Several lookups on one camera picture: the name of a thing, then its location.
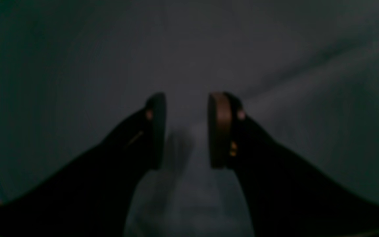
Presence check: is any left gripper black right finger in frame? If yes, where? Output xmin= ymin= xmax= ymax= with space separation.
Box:
xmin=208 ymin=92 xmax=379 ymax=237

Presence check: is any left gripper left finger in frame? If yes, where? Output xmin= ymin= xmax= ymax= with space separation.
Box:
xmin=0 ymin=92 xmax=166 ymax=237

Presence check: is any white T-shirt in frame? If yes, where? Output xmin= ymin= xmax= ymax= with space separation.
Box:
xmin=0 ymin=0 xmax=379 ymax=237

